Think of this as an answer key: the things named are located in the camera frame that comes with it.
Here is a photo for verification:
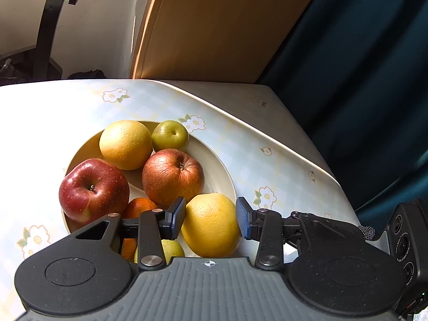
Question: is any shiny red apple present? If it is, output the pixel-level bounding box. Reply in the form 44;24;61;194
59;158;130;224

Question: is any small green apple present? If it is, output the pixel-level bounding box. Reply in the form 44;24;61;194
151;120;189;151

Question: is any dark blue curtain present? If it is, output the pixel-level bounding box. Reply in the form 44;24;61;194
257;0;428;235

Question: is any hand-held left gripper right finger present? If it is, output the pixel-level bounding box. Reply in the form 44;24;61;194
236;197;365;270

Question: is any white bowl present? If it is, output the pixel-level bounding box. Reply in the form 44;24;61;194
61;120;237;261

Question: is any wooden cabinet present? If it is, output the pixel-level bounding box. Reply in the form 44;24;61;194
129;0;330;84

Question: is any black and white exercise bike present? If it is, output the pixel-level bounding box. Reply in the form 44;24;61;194
0;0;82;86

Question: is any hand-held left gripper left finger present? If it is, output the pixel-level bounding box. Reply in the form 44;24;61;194
75;197;186;271

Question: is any wrinkled red apple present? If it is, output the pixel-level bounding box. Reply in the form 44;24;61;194
142;149;205;209

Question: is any yellow orange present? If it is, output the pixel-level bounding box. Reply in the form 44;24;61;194
99;120;154;171
181;193;243;258

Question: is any orange tangerine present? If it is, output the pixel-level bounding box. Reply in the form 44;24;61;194
121;198;158;261

